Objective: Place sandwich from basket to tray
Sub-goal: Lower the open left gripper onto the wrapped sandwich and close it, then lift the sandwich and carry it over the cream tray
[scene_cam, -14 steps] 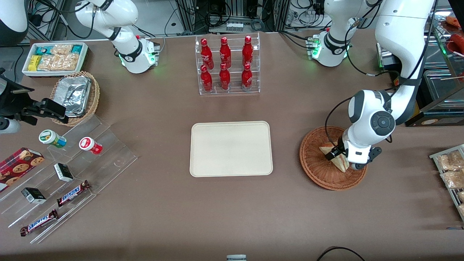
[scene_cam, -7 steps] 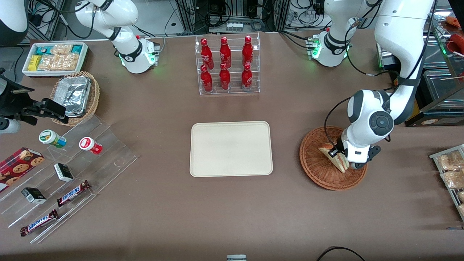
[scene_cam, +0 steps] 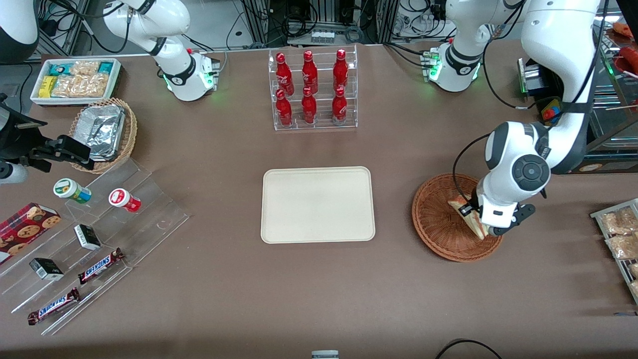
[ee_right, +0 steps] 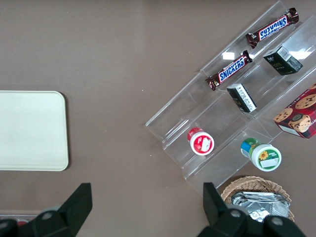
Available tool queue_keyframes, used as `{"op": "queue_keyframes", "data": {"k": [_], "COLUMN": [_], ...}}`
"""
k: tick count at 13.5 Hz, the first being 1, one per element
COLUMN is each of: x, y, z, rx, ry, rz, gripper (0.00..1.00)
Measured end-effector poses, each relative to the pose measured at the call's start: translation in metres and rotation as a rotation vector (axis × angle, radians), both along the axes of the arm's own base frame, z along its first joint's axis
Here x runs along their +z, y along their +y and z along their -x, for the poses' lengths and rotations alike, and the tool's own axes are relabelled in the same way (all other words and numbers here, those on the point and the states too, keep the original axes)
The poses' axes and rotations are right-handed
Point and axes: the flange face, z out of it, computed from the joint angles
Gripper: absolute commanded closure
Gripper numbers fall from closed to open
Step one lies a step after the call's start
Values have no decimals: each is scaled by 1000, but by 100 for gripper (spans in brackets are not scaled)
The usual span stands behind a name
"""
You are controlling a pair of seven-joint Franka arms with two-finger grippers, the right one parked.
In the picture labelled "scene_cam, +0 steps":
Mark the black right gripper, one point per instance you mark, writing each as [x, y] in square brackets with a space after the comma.
[15, 143]

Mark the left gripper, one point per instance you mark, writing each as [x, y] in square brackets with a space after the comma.
[471, 206]

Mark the triangle sandwich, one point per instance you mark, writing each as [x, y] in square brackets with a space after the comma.
[471, 223]

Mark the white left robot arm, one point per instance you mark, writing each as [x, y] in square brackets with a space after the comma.
[558, 50]

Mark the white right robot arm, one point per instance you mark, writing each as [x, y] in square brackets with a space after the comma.
[184, 85]

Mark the aluminium foil tray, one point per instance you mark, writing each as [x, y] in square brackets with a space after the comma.
[102, 129]

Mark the light wicker basket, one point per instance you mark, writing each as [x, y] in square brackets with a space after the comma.
[130, 132]

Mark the brown wicker basket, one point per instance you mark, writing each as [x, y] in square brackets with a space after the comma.
[433, 224]

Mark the metal tray with pastries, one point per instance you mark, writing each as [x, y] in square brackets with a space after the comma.
[598, 215]

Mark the cream plastic tray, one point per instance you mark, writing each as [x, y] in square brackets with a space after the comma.
[317, 204]

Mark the green lid cup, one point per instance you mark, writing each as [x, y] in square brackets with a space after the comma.
[67, 188]

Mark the large clear cookie bag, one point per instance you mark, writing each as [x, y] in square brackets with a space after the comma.
[82, 86]

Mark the red lid cup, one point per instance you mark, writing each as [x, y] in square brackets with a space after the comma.
[122, 198]

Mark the yellow snack packet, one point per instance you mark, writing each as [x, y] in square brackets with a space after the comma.
[47, 87]

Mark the white plastic bin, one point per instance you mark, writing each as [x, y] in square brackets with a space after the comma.
[115, 80]

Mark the teal snack packet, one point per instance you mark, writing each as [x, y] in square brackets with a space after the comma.
[60, 69]
[105, 67]

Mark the small clear cookie bag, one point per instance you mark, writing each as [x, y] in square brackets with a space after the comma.
[84, 68]

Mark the small black box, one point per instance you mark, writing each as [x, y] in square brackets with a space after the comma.
[46, 269]
[87, 237]

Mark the red cookie box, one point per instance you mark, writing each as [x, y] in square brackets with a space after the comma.
[22, 232]

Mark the clear acrylic step display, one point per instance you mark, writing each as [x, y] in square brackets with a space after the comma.
[149, 219]

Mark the yellow emergency stop button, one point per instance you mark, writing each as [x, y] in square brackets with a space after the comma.
[550, 113]

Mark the Snickers bar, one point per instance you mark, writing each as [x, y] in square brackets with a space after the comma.
[99, 267]
[52, 306]

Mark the clear snack bag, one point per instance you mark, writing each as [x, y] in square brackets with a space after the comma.
[620, 222]
[623, 247]

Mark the black electronics box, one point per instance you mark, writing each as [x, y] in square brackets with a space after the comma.
[536, 80]

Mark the red cola bottle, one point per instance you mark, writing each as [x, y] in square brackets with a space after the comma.
[309, 72]
[309, 106]
[284, 108]
[340, 71]
[339, 105]
[284, 75]

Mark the clear acrylic bottle rack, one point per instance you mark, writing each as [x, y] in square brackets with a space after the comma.
[321, 124]

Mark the white power strip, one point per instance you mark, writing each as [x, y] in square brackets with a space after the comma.
[323, 36]

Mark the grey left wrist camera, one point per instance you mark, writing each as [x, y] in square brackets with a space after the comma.
[496, 231]

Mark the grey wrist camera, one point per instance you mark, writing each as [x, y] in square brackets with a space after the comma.
[496, 231]
[12, 173]

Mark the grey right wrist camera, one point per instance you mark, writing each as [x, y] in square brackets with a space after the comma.
[12, 173]

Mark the grey camera top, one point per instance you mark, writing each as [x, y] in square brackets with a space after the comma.
[325, 355]

